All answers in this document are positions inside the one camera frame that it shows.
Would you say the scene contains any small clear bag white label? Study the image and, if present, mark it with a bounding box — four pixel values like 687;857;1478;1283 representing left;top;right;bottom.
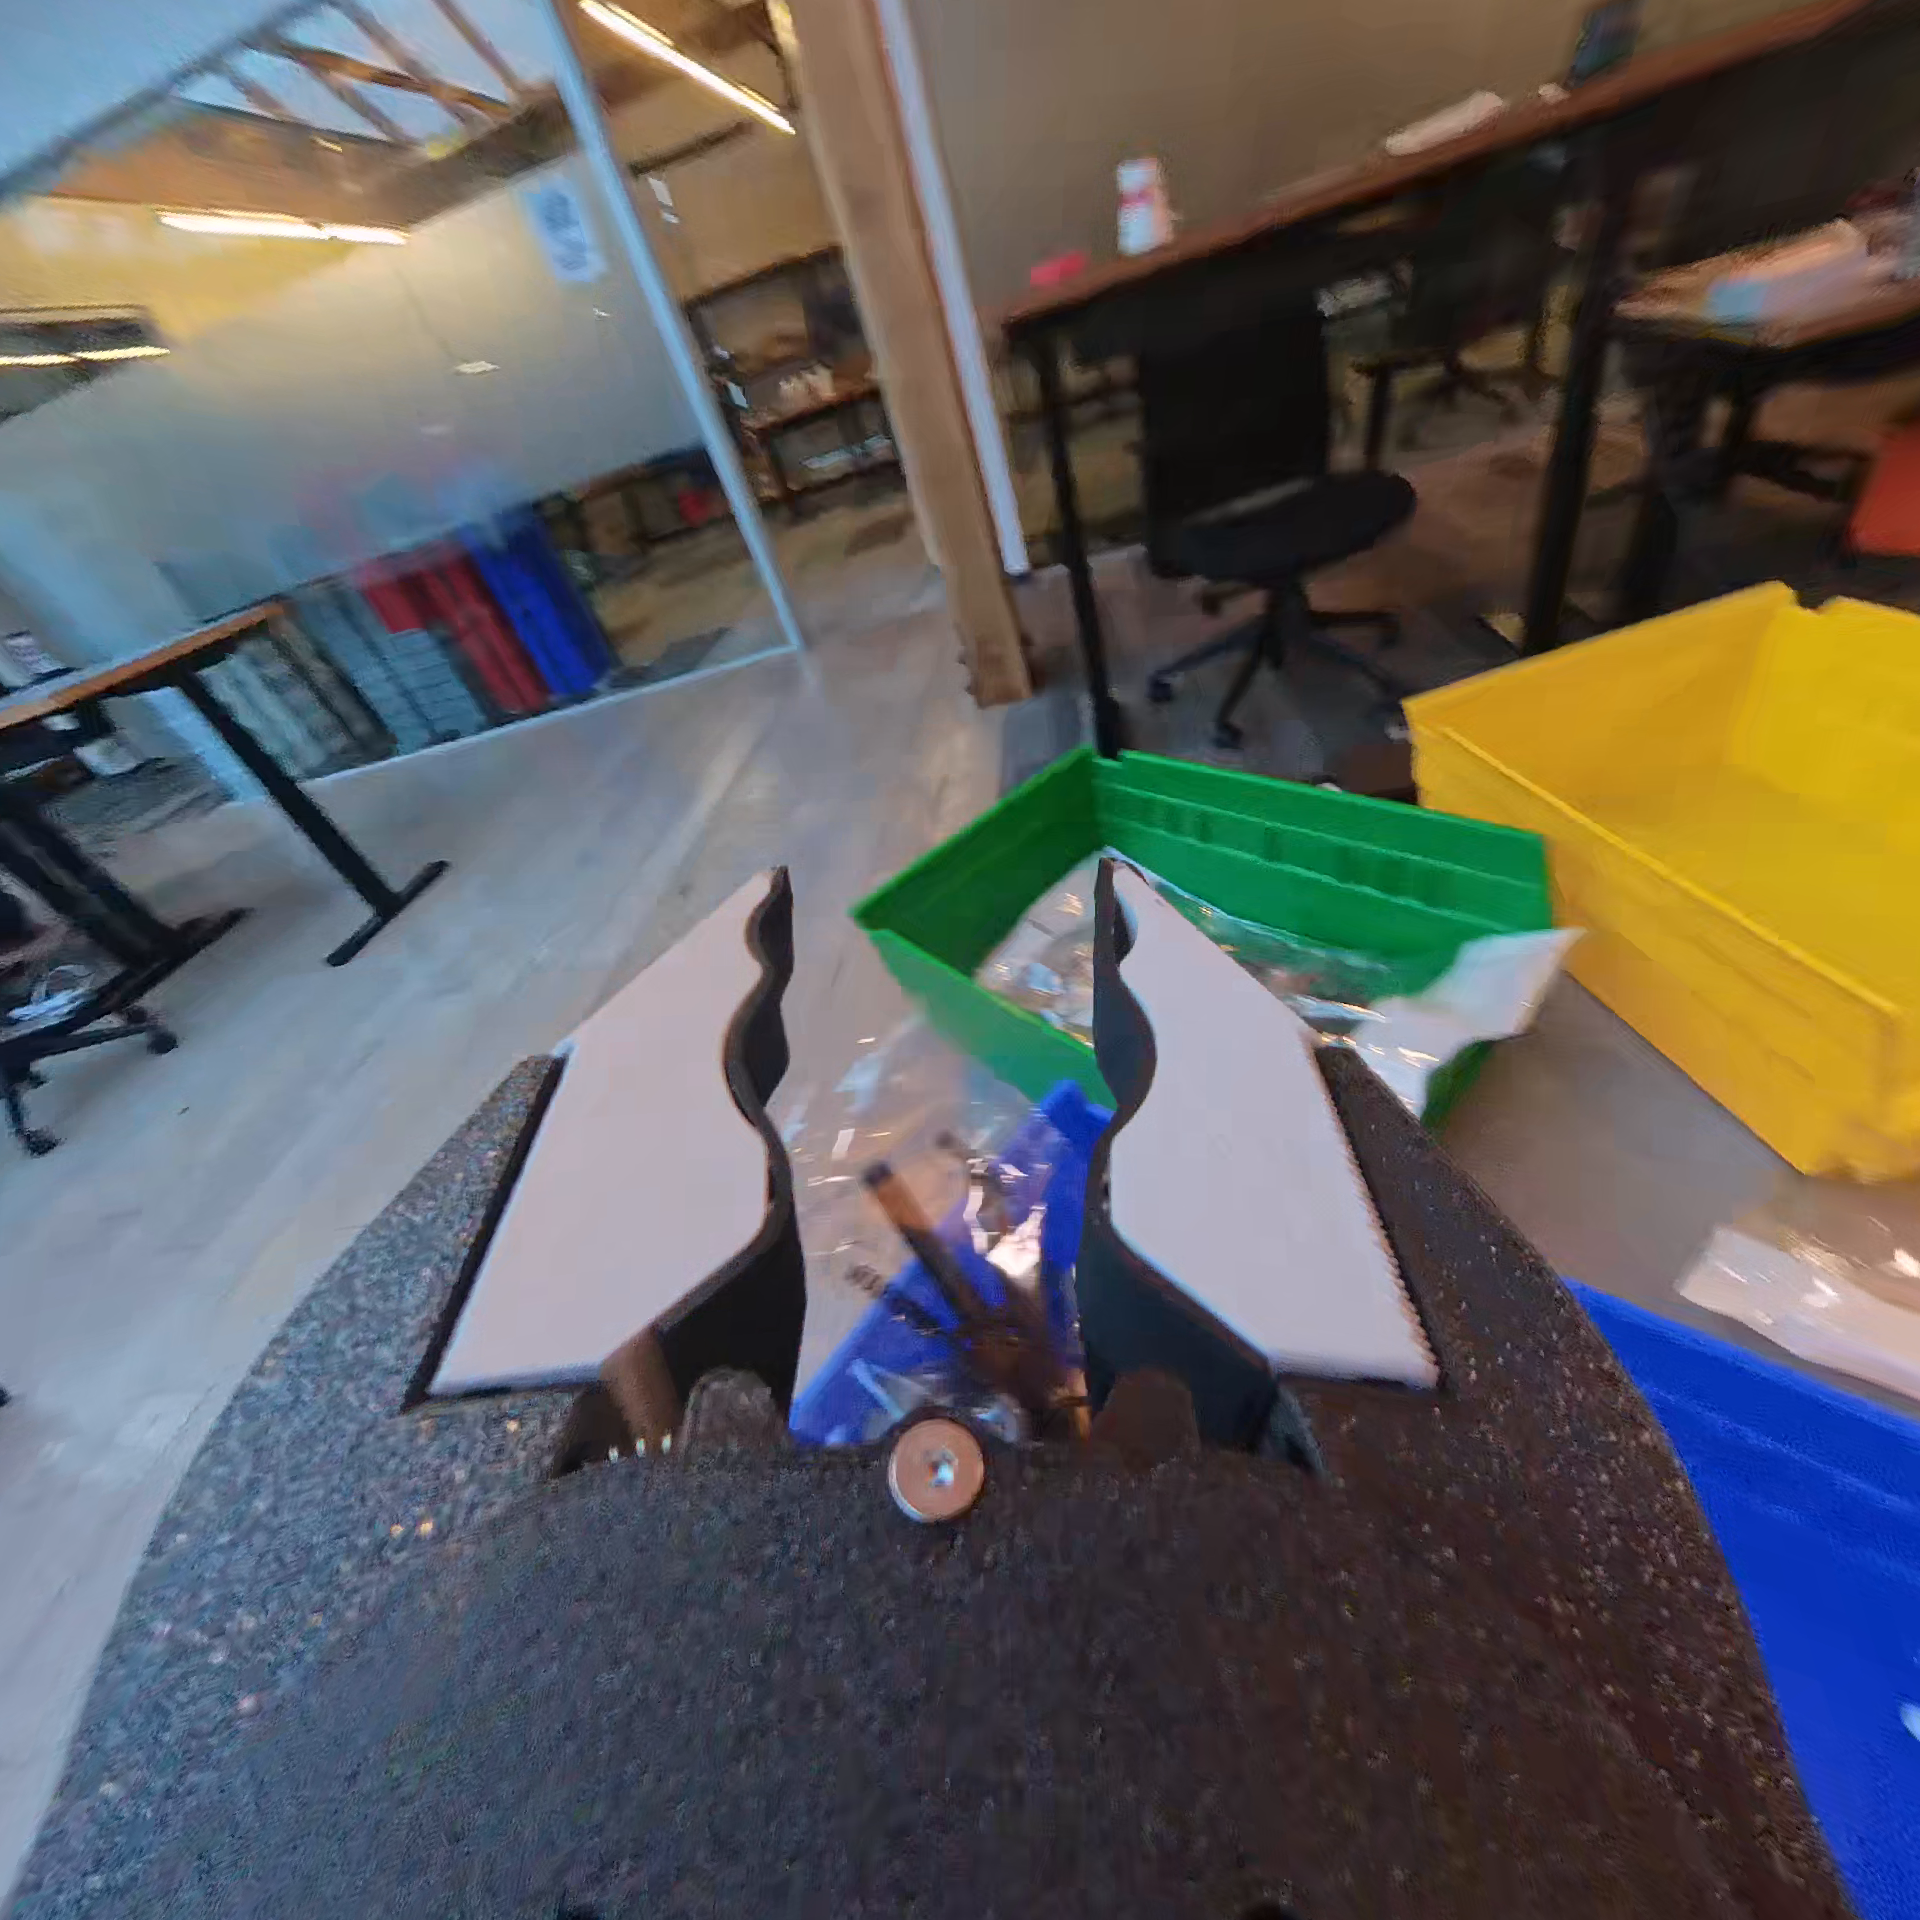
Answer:
1676;1179;1920;1404

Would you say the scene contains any wooden top background desk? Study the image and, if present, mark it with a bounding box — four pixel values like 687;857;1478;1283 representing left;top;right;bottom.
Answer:
998;0;1920;753

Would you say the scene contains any blue storage bin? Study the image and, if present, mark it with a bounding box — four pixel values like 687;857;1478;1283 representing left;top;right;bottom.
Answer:
785;1082;1920;1920

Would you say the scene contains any black office chair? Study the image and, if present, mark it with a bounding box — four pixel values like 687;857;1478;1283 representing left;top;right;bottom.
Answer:
1141;302;1422;749

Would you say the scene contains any wooden top side desk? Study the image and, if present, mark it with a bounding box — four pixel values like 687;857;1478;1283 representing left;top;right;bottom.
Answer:
0;601;453;970

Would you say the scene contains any green storage bin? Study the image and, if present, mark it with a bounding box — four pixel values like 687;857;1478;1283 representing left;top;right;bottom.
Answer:
853;746;1556;1134

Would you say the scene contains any clear plastic bag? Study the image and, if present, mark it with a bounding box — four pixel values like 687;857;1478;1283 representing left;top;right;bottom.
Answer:
985;856;1583;1117

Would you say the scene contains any wooden support post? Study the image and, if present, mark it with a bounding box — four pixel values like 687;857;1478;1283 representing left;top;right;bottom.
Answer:
785;0;1037;712

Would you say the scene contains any shelf of coloured bins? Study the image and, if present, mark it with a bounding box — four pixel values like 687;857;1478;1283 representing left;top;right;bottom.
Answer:
180;505;623;778

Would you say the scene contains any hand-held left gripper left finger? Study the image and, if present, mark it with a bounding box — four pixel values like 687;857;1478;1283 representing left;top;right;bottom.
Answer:
430;872;806;1430

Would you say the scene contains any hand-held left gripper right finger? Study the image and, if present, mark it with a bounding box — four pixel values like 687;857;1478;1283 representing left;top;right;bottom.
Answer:
1087;856;1442;1416

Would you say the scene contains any yellow storage bin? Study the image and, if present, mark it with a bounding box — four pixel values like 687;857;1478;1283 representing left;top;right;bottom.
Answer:
1401;584;1920;1185

